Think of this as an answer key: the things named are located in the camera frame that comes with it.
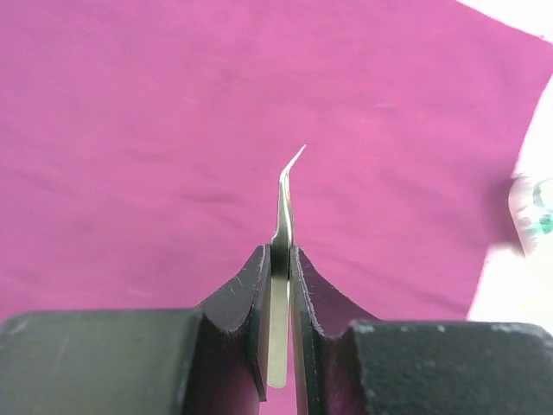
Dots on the silver tweezers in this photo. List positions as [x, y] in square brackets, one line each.
[280, 246]

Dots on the purple cloth mat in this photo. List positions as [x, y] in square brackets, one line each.
[142, 144]

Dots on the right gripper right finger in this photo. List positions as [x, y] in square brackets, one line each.
[348, 361]

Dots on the green white packet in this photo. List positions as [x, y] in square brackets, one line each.
[530, 206]

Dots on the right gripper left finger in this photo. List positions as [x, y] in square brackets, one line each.
[210, 359]

